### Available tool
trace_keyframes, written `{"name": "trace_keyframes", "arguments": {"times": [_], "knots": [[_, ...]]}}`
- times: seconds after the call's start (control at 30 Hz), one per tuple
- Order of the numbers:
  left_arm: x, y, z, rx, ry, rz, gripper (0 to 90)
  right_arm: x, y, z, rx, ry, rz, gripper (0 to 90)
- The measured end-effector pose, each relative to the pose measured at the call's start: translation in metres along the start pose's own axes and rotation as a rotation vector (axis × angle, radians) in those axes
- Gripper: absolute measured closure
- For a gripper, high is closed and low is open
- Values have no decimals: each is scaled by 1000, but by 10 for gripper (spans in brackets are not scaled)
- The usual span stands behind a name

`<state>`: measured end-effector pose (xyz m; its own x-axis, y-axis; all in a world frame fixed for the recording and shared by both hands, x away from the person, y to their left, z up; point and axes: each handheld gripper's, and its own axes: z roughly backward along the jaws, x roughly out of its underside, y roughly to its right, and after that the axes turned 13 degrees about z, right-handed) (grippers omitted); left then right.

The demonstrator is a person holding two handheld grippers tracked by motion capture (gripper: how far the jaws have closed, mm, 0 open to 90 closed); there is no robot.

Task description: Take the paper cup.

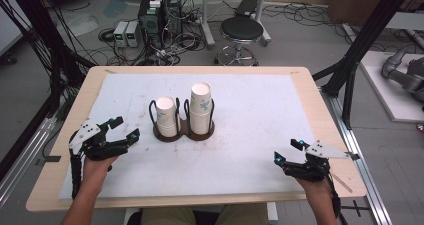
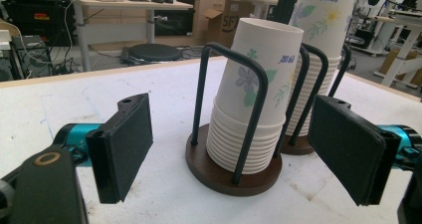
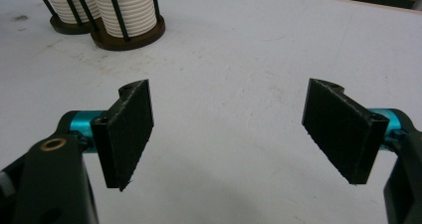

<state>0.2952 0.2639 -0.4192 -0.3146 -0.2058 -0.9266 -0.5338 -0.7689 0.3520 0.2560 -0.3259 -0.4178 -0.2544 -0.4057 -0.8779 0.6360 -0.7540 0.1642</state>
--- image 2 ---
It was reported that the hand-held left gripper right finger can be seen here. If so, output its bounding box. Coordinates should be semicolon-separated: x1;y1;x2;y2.
308;95;402;207

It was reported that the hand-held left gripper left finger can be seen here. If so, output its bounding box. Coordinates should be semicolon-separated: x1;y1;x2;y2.
85;93;154;205

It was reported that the black wire cup holder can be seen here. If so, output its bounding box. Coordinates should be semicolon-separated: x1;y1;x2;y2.
184;42;312;197
280;43;352;156

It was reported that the short stack of floral paper cups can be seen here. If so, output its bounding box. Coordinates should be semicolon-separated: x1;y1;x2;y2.
205;17;305;176

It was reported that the round black disc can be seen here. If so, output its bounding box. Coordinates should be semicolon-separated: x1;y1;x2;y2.
127;43;183;63

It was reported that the white table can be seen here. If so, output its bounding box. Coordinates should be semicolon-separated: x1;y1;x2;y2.
367;9;422;89

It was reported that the tall stack of floral paper cups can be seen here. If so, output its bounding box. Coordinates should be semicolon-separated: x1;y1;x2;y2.
286;0;361;137

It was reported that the wooden desk with white legs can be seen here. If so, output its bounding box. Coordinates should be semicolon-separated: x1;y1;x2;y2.
49;0;194;73

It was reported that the black metal stand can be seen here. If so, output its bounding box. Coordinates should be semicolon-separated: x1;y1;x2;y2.
274;0;305;25

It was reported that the brown cardboard box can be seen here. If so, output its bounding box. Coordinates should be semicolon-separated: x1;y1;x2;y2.
203;0;257;49

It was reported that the black equipment case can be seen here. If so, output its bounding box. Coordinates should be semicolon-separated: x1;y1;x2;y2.
0;0;73;48

